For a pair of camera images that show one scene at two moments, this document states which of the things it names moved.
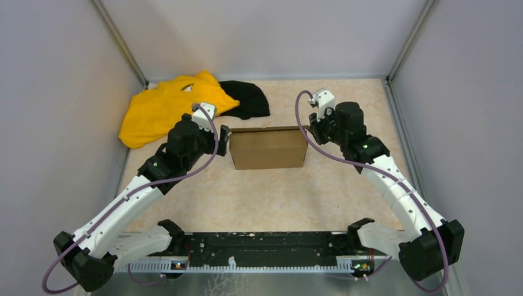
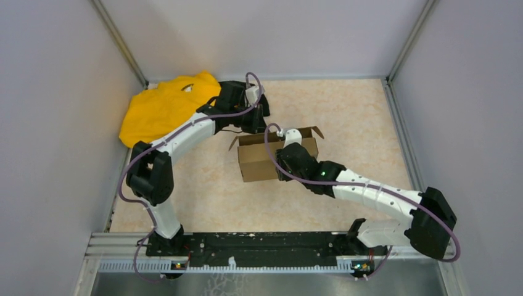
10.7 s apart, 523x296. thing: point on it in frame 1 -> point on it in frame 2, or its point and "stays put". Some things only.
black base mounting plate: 271,248 stays put
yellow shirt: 147,118 stays put
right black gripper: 316,125 -> 279,161
